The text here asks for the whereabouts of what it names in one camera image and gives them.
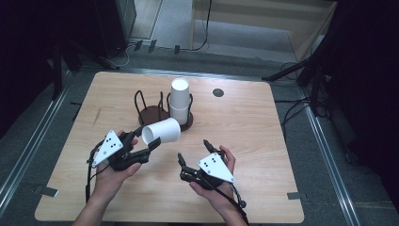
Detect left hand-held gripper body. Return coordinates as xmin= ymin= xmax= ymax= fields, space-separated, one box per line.
xmin=91 ymin=129 xmax=152 ymax=172

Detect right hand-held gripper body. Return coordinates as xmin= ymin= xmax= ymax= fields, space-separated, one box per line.
xmin=180 ymin=152 xmax=236 ymax=191

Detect white paper cup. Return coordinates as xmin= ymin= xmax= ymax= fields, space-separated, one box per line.
xmin=168 ymin=105 xmax=191 ymax=125
xmin=169 ymin=77 xmax=191 ymax=110
xmin=141 ymin=117 xmax=182 ymax=146

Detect brown double cup holder rack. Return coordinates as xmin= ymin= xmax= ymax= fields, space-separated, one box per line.
xmin=134 ymin=89 xmax=195 ymax=132

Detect person's right hand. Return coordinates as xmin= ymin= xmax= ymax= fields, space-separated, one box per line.
xmin=188 ymin=144 xmax=244 ymax=215

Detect person's left hand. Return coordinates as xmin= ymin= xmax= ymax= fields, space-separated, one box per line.
xmin=92 ymin=130 xmax=143 ymax=202

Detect grey tape piece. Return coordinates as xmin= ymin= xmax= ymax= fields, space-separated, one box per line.
xmin=32 ymin=185 xmax=60 ymax=199
xmin=286 ymin=191 xmax=307 ymax=202

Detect black metal stand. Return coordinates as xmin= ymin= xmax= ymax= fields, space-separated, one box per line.
xmin=46 ymin=31 xmax=120 ymax=102

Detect black cabinet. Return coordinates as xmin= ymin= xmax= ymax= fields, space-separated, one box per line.
xmin=93 ymin=0 xmax=137 ymax=59

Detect black tripod stand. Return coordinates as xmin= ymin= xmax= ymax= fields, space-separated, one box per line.
xmin=261 ymin=31 xmax=334 ymax=118

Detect right hand-held gripper black cable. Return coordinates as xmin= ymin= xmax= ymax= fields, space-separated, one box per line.
xmin=200 ymin=175 xmax=250 ymax=226

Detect hand-held gripper black cable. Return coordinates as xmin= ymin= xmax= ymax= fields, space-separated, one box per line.
xmin=85 ymin=140 xmax=105 ymax=203
xmin=200 ymin=175 xmax=250 ymax=226

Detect left hand-held gripper black cable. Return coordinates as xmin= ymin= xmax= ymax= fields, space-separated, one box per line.
xmin=85 ymin=140 xmax=105 ymax=203

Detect metal floor rail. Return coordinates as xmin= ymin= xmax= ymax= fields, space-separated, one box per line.
xmin=0 ymin=71 xmax=72 ymax=218
xmin=300 ymin=89 xmax=362 ymax=226

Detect white floor cable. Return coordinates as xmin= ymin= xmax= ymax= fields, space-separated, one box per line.
xmin=117 ymin=40 xmax=139 ymax=69

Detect black floor cables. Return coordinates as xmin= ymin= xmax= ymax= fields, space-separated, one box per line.
xmin=274 ymin=60 xmax=315 ymax=139

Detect black hanging cable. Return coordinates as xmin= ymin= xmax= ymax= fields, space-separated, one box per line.
xmin=187 ymin=0 xmax=213 ymax=53

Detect light wooden frame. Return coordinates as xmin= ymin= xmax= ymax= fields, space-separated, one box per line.
xmin=189 ymin=0 xmax=339 ymax=62

